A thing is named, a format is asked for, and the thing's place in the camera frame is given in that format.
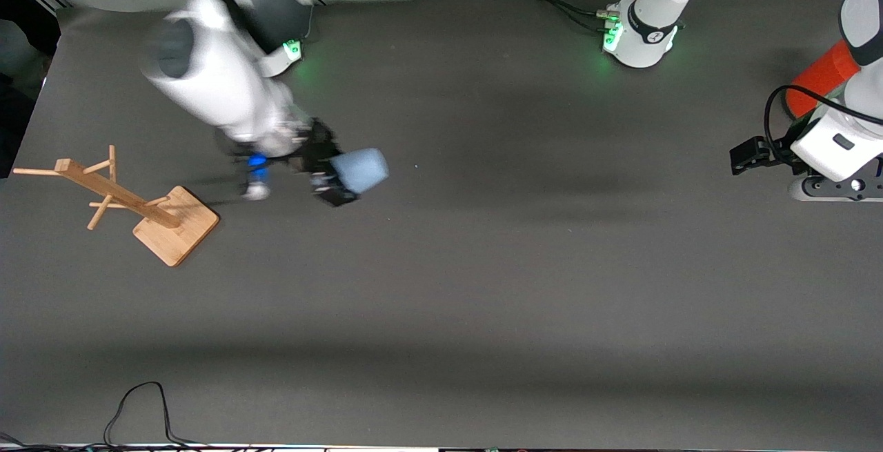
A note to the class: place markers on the orange cylindrical can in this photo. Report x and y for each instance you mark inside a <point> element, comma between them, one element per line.
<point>821,79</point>

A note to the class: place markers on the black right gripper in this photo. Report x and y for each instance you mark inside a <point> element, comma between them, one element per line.
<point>319,150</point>

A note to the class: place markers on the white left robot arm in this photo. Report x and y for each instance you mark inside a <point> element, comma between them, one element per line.
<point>648,24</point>

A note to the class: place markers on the light blue cup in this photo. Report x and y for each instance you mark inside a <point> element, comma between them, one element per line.
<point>360,170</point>

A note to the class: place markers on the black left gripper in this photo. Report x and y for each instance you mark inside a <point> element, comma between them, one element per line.
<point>761,152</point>

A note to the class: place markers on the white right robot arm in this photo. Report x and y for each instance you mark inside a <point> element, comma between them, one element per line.
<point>207,72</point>

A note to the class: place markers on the wooden cup stand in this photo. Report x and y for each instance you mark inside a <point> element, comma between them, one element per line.
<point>172,228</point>

